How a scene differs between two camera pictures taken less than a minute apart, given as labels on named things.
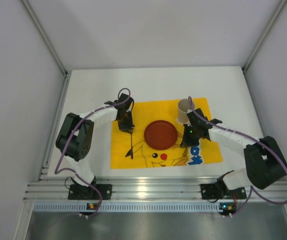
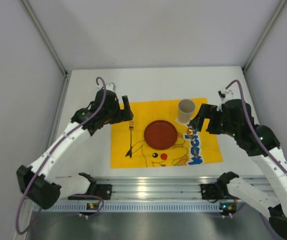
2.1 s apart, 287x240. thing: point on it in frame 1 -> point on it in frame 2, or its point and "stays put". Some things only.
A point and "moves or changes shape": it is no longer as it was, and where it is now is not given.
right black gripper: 186,141 -> 210,119
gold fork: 132,156 stays put
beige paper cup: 183,107 stays put
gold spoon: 184,153 moves or changes shape
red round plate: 160,135 stays put
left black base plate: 79,192 stays put
